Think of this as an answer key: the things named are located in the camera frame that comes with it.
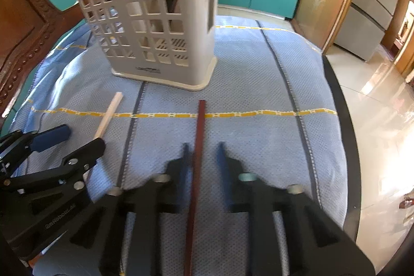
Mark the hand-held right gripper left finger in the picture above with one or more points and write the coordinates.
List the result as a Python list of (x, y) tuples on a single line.
[(181, 172)]

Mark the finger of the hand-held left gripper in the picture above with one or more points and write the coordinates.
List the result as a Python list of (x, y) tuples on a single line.
[(51, 137), (87, 151)]

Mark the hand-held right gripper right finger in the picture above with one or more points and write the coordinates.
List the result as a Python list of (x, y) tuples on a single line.
[(224, 166)]

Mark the cream chopstick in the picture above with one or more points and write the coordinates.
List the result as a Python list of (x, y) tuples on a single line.
[(108, 116)]

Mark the white plastic utensil basket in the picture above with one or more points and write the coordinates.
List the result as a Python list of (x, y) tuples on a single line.
[(200, 69)]

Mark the blue striped table cloth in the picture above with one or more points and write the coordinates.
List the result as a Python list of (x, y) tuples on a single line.
[(258, 150)]

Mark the carved wooden chair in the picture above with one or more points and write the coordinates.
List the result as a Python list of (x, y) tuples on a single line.
[(19, 20)]

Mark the small brown object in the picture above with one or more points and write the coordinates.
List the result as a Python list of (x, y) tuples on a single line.
[(407, 200)]

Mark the grey drawer unit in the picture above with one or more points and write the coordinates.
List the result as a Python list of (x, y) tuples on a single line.
[(365, 20)]

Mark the wooden shelf unit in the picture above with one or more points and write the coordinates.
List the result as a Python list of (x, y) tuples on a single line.
[(406, 53)]

